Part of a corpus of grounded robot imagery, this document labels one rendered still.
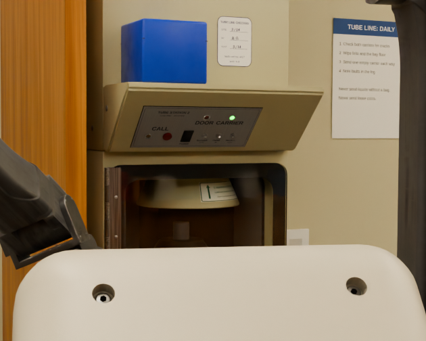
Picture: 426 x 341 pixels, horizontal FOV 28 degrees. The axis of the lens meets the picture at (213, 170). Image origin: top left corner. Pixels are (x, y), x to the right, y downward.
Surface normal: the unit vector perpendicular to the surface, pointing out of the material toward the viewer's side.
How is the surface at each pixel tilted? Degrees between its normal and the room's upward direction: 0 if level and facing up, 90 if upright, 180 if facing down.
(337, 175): 90
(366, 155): 90
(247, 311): 48
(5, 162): 69
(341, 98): 90
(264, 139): 135
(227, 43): 90
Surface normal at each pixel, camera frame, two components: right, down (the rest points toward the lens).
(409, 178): -0.97, 0.00
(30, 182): 0.82, -0.45
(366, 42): 0.41, 0.05
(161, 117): 0.29, 0.74
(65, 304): 0.00, -0.63
